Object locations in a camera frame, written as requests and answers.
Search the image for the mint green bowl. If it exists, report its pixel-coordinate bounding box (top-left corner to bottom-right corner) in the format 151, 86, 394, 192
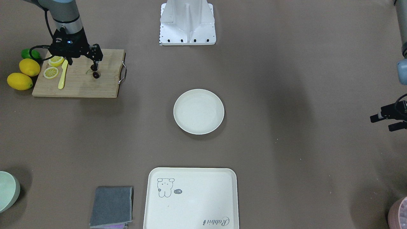
0, 171, 20, 213

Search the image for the lemon slice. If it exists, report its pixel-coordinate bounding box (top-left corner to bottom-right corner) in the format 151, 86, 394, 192
48, 56, 65, 67
43, 67, 59, 79

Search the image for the bamboo cutting board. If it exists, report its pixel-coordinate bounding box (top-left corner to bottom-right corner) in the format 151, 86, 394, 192
32, 49, 127, 98

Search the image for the dark red cherry pair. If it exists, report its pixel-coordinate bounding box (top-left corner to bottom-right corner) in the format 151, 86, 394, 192
86, 64, 100, 79

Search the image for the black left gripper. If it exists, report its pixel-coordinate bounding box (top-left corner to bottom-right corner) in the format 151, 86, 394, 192
370, 100, 407, 132

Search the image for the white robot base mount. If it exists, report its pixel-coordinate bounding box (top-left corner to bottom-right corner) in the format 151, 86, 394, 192
159, 0, 217, 45

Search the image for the yellow lemon near lime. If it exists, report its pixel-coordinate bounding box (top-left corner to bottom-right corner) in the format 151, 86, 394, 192
19, 58, 41, 77

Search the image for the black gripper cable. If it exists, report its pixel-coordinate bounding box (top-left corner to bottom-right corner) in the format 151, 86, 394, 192
29, 10, 54, 61

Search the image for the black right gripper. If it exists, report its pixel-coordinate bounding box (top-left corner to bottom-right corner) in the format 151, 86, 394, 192
48, 28, 103, 71

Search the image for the grey folded cloth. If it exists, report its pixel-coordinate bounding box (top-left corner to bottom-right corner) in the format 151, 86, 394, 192
90, 186, 133, 229

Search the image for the yellow plastic knife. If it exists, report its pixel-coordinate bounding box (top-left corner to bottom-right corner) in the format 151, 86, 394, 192
58, 59, 68, 89

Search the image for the lemon slice lower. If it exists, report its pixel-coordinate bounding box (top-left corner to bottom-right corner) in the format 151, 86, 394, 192
43, 67, 59, 79

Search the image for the lemon slice upper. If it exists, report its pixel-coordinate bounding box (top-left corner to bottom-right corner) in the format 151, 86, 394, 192
48, 56, 65, 67

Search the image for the round beige plate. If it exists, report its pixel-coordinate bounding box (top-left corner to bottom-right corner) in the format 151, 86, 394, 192
173, 89, 225, 135

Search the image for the white rabbit tray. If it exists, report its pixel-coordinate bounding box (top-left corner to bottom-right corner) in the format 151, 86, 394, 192
143, 168, 239, 229

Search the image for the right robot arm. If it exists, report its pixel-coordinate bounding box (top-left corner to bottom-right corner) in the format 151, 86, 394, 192
27, 0, 103, 71

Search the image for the yellow lemon outer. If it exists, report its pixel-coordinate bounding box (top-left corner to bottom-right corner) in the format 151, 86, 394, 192
6, 73, 33, 90

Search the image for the green lime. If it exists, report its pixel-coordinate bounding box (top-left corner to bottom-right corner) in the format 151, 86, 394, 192
20, 48, 42, 61

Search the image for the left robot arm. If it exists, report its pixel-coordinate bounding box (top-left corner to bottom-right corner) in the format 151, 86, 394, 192
370, 0, 407, 132

